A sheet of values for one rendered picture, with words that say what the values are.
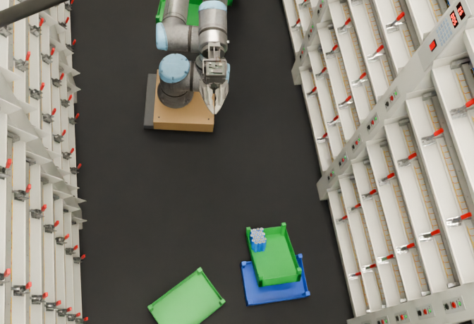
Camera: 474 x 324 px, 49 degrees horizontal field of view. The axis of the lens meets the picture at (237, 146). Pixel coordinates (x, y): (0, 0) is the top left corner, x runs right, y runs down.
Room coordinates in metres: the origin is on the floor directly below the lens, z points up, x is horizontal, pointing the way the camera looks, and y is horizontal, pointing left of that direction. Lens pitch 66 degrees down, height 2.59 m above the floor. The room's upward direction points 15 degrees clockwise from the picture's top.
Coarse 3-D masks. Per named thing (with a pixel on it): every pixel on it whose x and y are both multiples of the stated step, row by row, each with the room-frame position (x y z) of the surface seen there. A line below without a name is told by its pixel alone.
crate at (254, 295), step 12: (252, 264) 0.56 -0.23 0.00; (300, 264) 0.62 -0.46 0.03; (252, 276) 0.50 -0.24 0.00; (252, 288) 0.45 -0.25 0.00; (264, 288) 0.46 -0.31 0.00; (276, 288) 0.48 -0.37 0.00; (288, 288) 0.49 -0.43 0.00; (300, 288) 0.51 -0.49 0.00; (252, 300) 0.39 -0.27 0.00; (264, 300) 0.41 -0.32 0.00; (276, 300) 0.41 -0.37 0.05
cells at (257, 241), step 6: (258, 228) 0.73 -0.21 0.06; (252, 234) 0.68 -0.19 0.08; (258, 234) 0.69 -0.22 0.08; (264, 234) 0.70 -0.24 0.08; (252, 240) 0.65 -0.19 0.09; (258, 240) 0.66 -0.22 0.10; (264, 240) 0.67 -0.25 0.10; (252, 246) 0.63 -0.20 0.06; (258, 246) 0.63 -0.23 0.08; (264, 246) 0.64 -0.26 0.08
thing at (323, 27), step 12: (324, 24) 1.63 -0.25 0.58; (324, 36) 1.59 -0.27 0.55; (324, 48) 1.52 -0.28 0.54; (336, 48) 1.53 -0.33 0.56; (336, 72) 1.40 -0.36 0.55; (336, 84) 1.34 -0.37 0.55; (336, 96) 1.28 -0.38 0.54; (348, 108) 1.23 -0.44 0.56; (348, 120) 1.18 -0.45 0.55; (348, 132) 1.12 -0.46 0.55
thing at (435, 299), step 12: (456, 288) 0.42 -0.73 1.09; (468, 288) 0.41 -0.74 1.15; (420, 300) 0.41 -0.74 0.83; (432, 300) 0.40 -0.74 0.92; (468, 300) 0.38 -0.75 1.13; (372, 312) 0.42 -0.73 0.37; (384, 312) 0.41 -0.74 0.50; (396, 312) 0.40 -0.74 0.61; (408, 312) 0.39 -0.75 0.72; (444, 312) 0.36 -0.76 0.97; (456, 312) 0.36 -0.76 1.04; (468, 312) 0.35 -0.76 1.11
